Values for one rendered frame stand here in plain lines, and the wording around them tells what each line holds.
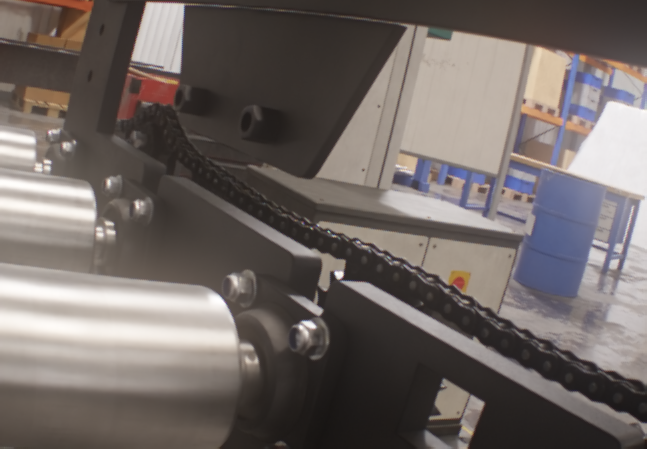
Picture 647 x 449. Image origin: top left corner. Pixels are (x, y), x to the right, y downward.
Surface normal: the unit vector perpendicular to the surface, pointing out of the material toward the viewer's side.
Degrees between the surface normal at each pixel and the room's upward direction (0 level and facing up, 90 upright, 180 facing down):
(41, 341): 53
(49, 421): 104
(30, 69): 90
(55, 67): 90
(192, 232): 90
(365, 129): 90
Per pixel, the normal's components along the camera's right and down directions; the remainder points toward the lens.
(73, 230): 0.57, -0.10
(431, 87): 0.13, 0.17
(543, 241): -0.65, -0.05
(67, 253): 0.53, 0.20
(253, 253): -0.82, -0.12
